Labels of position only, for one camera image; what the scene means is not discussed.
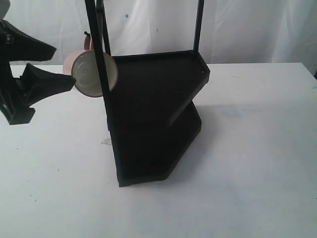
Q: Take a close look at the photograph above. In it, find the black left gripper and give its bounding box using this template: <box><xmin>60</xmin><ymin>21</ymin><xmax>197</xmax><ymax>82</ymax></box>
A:
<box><xmin>0</xmin><ymin>20</ymin><xmax>76</xmax><ymax>125</ymax></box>

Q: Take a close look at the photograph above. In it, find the pink ceramic mug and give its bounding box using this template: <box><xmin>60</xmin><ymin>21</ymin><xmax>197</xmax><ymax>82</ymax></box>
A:
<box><xmin>63</xmin><ymin>36</ymin><xmax>103</xmax><ymax>98</ymax></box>

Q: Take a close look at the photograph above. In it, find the black two-tier metal rack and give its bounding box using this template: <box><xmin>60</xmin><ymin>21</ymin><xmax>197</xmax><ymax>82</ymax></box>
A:
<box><xmin>85</xmin><ymin>0</ymin><xmax>210</xmax><ymax>187</ymax></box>

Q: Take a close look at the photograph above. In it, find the white backdrop curtain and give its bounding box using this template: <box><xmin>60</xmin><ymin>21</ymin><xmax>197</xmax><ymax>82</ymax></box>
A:
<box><xmin>5</xmin><ymin>0</ymin><xmax>317</xmax><ymax>72</ymax></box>

